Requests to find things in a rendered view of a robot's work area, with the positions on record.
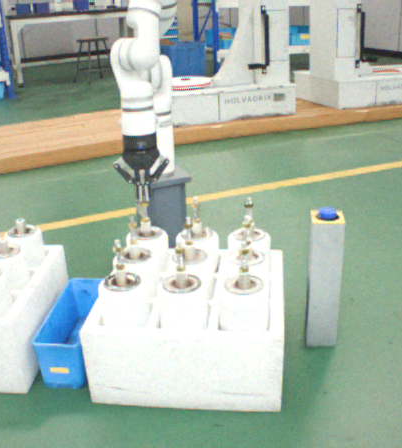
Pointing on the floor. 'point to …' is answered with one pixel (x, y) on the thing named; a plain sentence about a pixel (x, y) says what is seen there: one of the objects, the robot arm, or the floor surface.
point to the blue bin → (66, 335)
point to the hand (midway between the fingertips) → (143, 192)
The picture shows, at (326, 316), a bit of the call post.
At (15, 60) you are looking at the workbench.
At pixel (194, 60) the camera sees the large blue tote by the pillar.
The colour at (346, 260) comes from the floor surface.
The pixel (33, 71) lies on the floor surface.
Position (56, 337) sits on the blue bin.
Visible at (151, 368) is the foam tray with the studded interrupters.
